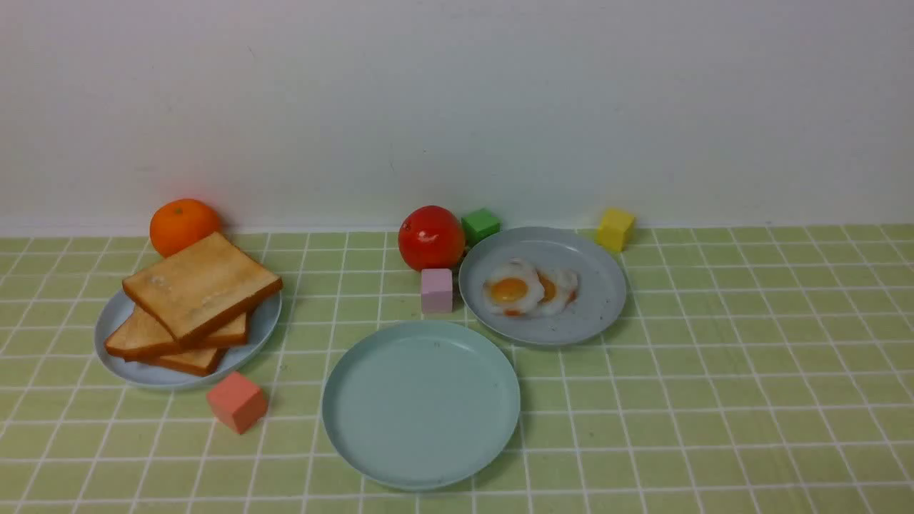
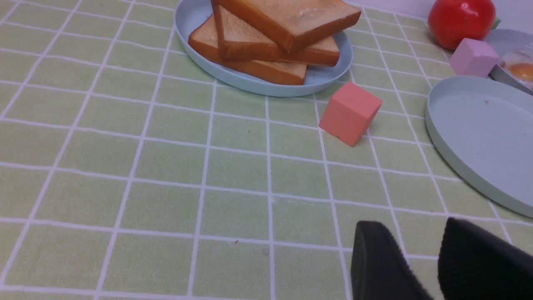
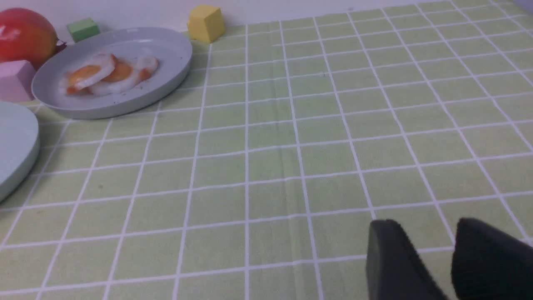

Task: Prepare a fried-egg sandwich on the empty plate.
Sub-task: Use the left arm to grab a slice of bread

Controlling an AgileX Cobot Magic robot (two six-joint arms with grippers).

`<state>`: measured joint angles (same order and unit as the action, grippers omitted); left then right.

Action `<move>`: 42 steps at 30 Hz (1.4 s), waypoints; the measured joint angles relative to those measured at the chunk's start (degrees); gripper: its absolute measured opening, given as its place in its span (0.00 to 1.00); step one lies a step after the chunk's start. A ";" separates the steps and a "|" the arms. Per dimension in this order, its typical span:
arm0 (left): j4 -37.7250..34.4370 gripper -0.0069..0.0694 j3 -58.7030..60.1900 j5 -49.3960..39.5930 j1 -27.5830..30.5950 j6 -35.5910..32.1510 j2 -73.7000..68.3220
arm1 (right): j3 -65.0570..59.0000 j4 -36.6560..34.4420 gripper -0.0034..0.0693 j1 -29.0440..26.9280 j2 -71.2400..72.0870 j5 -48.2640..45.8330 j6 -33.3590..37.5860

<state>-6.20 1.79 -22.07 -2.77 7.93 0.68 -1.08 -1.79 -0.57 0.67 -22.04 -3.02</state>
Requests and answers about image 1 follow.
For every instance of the salmon red cube block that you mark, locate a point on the salmon red cube block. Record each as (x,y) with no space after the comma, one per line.
(238,402)

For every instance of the red tomato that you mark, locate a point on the red tomato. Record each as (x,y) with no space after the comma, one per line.
(431,237)

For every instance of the left blue bread plate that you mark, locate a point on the left blue bread plate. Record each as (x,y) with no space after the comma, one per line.
(262,323)

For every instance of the toast slice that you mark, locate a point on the toast slice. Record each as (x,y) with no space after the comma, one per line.
(202,288)
(197,363)
(142,337)

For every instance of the fried egg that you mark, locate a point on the fried egg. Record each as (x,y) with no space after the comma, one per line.
(560,289)
(513,289)

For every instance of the green cube block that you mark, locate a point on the green cube block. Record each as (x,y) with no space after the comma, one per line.
(480,224)

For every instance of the pink cube block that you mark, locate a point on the pink cube block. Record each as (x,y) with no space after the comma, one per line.
(437,294)

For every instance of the orange fruit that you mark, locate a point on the orange fruit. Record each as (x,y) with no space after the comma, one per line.
(179,224)

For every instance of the grey blue egg plate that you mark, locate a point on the grey blue egg plate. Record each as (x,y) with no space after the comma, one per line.
(600,297)

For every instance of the yellow cube block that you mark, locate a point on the yellow cube block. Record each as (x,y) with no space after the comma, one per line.
(615,229)

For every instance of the centre light blue plate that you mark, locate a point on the centre light blue plate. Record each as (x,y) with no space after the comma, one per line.
(421,405)

